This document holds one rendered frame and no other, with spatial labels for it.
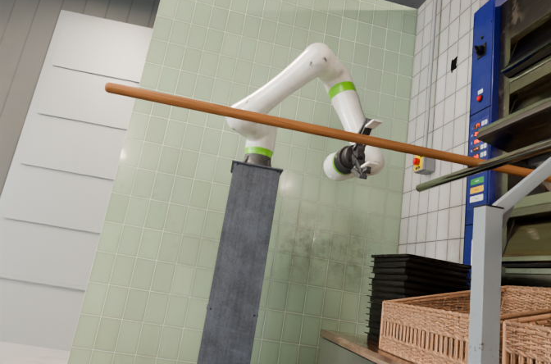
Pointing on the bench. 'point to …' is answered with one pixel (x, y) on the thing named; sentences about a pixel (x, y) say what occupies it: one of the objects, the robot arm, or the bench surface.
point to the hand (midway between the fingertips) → (374, 142)
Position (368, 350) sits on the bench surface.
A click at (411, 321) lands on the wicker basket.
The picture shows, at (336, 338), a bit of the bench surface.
